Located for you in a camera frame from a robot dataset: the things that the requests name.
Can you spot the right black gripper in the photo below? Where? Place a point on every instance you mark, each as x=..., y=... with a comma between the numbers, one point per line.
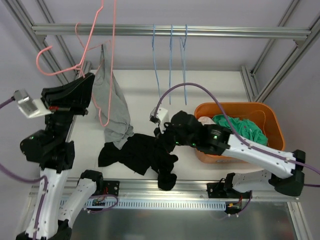
x=167, y=131

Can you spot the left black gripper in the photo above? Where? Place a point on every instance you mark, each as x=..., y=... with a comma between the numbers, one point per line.
x=66, y=110

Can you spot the black tank top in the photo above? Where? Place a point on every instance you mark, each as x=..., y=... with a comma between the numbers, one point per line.
x=139, y=153

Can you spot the white tank top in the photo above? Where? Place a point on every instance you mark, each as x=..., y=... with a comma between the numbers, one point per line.
x=205, y=120

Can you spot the green tank top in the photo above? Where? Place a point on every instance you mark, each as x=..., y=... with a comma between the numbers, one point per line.
x=244, y=127

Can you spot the blue hanger of red top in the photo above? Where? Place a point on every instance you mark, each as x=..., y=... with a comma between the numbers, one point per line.
x=182, y=45

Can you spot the blue hanger of white top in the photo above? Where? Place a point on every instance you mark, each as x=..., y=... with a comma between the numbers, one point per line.
x=154, y=59

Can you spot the blue hanger of green top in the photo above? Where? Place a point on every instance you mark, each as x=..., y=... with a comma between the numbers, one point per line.
x=170, y=57

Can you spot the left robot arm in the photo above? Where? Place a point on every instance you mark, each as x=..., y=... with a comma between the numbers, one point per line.
x=52, y=150

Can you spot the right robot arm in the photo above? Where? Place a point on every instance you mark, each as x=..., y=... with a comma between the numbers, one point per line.
x=280, y=170

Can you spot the grey tank top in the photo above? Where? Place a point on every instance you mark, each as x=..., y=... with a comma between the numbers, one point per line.
x=109, y=101

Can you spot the orange plastic basket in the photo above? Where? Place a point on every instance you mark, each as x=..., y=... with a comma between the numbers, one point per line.
x=259, y=113

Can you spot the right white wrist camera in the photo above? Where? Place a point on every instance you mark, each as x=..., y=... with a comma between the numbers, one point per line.
x=160, y=116

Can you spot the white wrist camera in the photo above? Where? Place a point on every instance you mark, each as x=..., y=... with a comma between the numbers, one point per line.
x=160, y=116
x=31, y=108

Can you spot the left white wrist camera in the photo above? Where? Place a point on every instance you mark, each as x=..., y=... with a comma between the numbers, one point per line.
x=31, y=108

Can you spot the aluminium front rail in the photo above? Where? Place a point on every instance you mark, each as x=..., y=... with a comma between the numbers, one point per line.
x=183, y=190

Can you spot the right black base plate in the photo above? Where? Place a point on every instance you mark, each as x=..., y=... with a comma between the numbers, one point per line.
x=221, y=190

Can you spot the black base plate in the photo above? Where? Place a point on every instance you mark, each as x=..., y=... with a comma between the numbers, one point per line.
x=221, y=190
x=111, y=187

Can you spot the aluminium hanging rail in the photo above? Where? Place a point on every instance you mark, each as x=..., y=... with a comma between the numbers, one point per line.
x=130, y=30

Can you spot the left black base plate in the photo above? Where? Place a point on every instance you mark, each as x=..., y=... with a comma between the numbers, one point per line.
x=111, y=187

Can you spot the white slotted cable duct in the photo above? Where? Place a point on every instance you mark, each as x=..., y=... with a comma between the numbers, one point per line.
x=157, y=204

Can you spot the aluminium frame posts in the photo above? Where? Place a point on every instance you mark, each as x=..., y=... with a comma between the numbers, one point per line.
x=203, y=55

